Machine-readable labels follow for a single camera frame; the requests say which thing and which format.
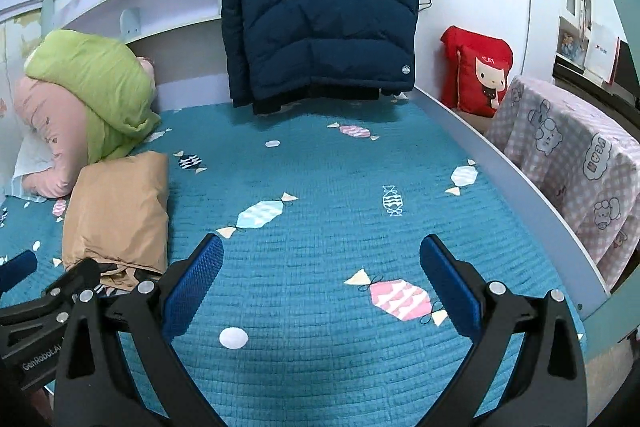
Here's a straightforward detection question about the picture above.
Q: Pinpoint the tan jacket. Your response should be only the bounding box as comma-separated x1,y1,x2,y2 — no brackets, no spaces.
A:
62,150,169,291

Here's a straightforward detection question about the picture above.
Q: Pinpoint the pink pillow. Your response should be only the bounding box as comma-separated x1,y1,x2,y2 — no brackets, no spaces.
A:
12,56,158,200

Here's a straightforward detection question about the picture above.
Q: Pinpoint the green blanket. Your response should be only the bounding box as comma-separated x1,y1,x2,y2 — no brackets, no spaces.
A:
25,29,160,164

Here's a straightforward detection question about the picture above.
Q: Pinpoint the teal quilted bedspread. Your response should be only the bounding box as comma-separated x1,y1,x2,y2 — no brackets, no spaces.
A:
1,102,585,426

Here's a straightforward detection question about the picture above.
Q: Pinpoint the red cartoon cushion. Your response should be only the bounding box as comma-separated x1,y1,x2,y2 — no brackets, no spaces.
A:
440,26,513,118

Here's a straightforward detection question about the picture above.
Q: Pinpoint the white wardrobe cabinet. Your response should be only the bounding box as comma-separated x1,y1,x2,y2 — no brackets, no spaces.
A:
522,0,626,86

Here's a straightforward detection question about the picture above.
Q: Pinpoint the navy puffer jacket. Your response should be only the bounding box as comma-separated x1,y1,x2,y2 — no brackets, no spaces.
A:
221,0,419,114

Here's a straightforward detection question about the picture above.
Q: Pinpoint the white bed side rail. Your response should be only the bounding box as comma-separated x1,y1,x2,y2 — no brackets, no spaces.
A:
408,88,611,319

